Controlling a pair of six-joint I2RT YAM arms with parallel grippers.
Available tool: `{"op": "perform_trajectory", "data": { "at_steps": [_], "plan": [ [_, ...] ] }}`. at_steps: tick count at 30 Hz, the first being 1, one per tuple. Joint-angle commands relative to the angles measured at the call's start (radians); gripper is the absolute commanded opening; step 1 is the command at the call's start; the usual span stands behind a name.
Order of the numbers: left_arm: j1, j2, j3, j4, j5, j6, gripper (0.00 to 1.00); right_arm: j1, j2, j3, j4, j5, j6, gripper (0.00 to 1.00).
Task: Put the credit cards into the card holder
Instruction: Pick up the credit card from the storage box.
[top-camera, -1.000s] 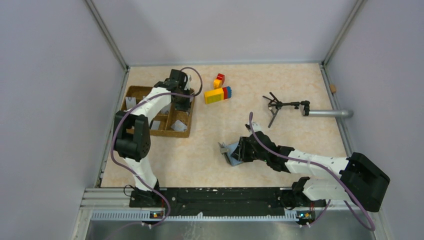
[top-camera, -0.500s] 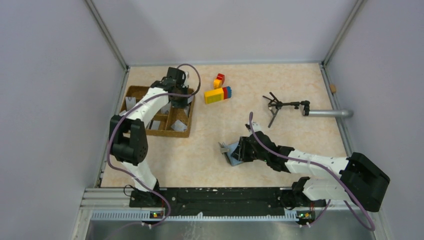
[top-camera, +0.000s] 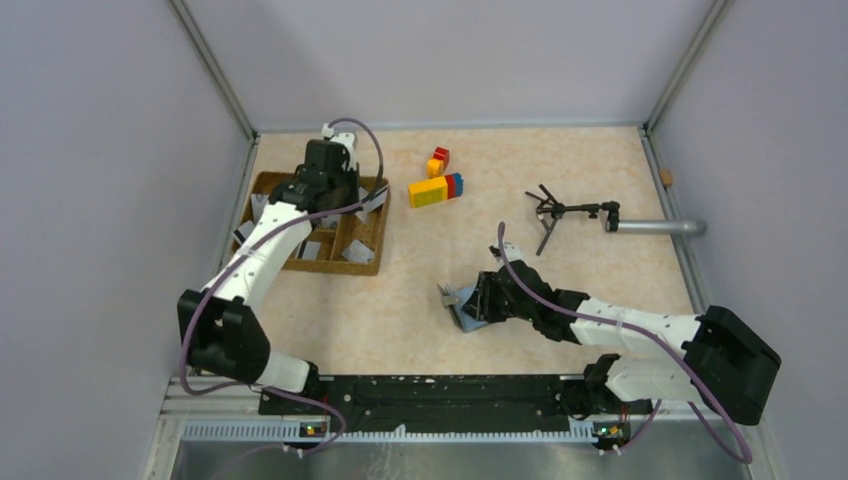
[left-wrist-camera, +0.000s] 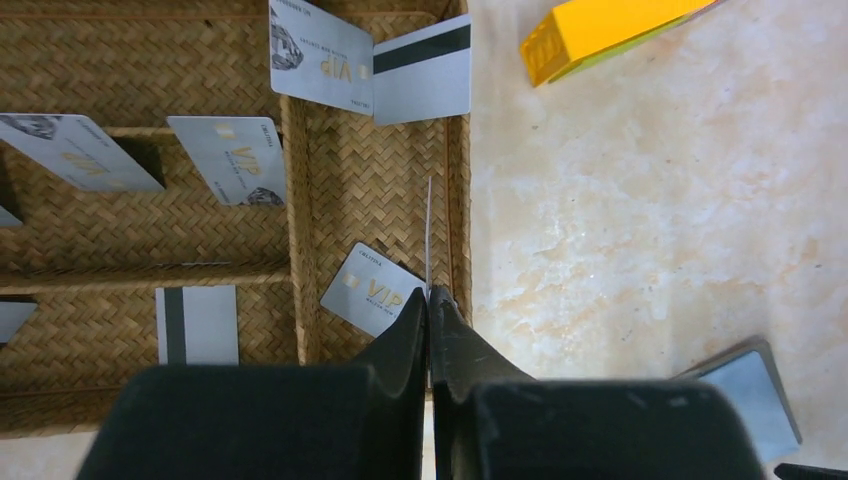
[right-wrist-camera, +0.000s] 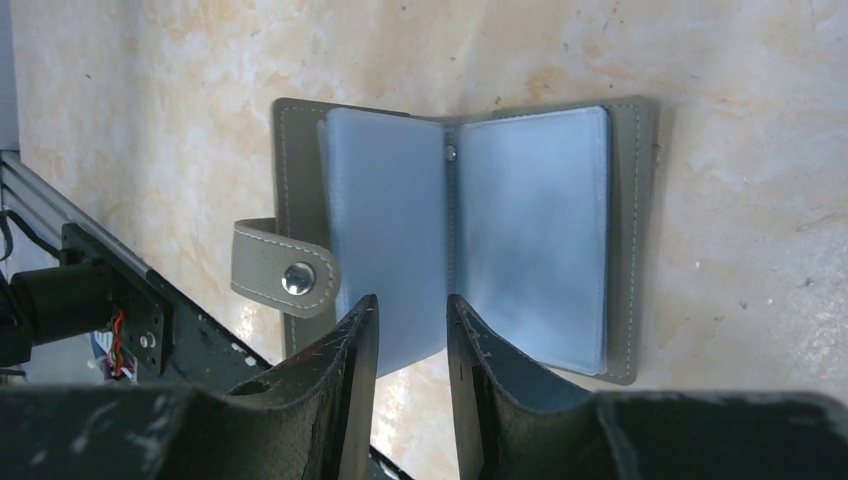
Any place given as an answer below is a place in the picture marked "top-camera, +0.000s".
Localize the grey card holder wallet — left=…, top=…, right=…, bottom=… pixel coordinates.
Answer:
left=437, top=282, right=493, bottom=333

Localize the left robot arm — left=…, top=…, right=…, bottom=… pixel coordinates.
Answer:
left=177, top=133, right=361, bottom=414

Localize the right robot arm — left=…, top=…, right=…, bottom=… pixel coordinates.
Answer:
left=451, top=260, right=782, bottom=426

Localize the striped card top right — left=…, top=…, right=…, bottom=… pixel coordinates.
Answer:
left=355, top=184, right=389, bottom=225

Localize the card with stripe front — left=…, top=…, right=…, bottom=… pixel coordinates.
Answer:
left=297, top=241, right=322, bottom=261

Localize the card with stripe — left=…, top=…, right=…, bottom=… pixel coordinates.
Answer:
left=297, top=241, right=322, bottom=261
left=233, top=221, right=255, bottom=246

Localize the card with stripe left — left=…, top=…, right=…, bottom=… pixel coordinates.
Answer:
left=233, top=221, right=255, bottom=246

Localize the brown woven tray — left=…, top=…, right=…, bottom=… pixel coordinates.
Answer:
left=237, top=171, right=391, bottom=276

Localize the yellow toy block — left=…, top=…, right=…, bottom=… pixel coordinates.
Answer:
left=407, top=176, right=448, bottom=208

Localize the small red yellow block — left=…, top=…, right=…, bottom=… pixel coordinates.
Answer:
left=426, top=147, right=450, bottom=178

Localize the red blue toy block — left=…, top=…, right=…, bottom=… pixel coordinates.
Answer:
left=444, top=172, right=464, bottom=199

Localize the silver metal tube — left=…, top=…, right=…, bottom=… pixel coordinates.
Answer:
left=615, top=219, right=707, bottom=236

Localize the small wooden cork piece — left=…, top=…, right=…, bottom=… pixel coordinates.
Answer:
left=658, top=168, right=674, bottom=188

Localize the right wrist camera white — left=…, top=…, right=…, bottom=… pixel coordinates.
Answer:
left=489, top=242, right=523, bottom=265

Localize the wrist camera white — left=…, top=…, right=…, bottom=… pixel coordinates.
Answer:
left=489, top=242, right=523, bottom=265
left=321, top=123, right=358, bottom=170

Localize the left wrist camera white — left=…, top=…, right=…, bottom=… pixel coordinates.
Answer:
left=321, top=123, right=358, bottom=170

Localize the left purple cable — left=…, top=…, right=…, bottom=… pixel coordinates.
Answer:
left=178, top=117, right=387, bottom=458

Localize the purple cable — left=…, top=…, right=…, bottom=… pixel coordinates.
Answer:
left=496, top=221, right=755, bottom=465
left=178, top=117, right=387, bottom=458

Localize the black tripod camera mount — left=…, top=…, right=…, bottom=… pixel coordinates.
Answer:
left=524, top=184, right=620, bottom=256

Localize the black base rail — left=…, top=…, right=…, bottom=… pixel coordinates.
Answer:
left=258, top=374, right=654, bottom=433

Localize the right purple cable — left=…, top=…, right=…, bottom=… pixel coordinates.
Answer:
left=496, top=221, right=755, bottom=465

